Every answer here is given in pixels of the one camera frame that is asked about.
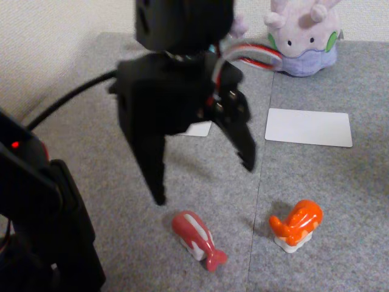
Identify orange shrimp sushi toy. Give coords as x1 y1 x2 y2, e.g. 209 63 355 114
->
268 199 325 254

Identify red tuna sushi toy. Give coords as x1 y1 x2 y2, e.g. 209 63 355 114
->
171 210 229 273

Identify blue Wooper plush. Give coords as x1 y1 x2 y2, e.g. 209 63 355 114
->
229 12 249 40

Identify purple Goomy plush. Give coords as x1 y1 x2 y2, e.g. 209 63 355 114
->
263 0 344 78

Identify white rectangular card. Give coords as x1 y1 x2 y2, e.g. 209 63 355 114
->
264 108 353 149
177 120 213 137

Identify grey carpet tile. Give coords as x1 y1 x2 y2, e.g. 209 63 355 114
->
247 39 389 292
26 32 276 292

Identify red and white wire bundle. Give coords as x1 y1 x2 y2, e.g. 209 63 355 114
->
208 41 286 103

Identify black cable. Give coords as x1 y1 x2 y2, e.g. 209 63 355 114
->
26 69 119 130

